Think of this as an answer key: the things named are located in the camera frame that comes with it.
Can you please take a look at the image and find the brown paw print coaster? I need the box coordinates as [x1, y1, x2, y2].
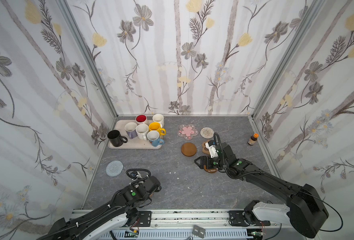
[202, 140, 213, 155]

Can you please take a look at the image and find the dark brown glossy round coaster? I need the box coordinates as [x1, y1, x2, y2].
[204, 165, 218, 174]

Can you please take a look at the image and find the brown round wooden coaster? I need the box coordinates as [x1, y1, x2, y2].
[181, 143, 197, 157]

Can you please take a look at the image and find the white braided round coaster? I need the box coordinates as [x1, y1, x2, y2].
[200, 127, 214, 139]

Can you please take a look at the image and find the pink cherry blossom coaster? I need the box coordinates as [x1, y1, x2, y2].
[178, 124, 198, 140]

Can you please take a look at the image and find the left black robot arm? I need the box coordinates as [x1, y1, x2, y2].
[39, 175, 162, 240]

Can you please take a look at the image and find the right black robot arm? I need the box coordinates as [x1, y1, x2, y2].
[194, 133, 329, 239]

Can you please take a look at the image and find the grey blue round coaster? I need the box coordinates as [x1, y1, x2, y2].
[106, 161, 124, 177]

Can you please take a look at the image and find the small brown bottle orange cap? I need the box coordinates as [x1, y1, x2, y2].
[248, 134, 259, 146]

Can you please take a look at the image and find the beige plastic tray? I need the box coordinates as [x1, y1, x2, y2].
[108, 120, 162, 150]

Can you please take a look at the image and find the blue mug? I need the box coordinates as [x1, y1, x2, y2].
[147, 131, 165, 148]

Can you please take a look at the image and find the black mug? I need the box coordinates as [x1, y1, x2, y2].
[107, 130, 128, 147]

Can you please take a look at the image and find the white mug centre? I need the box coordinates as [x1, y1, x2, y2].
[136, 124, 149, 141]

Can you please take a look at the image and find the yellow mug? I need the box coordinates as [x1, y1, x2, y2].
[149, 122, 166, 136]

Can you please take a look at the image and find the white mug back right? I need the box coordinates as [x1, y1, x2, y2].
[152, 114, 165, 128]

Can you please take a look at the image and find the lavender mug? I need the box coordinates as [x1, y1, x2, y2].
[125, 122, 138, 139]

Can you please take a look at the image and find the red interior white mug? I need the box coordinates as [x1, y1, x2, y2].
[135, 115, 148, 125]

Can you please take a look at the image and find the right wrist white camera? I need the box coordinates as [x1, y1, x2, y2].
[209, 141, 218, 158]

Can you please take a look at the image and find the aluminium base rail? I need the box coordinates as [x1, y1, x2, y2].
[71, 210, 305, 240]

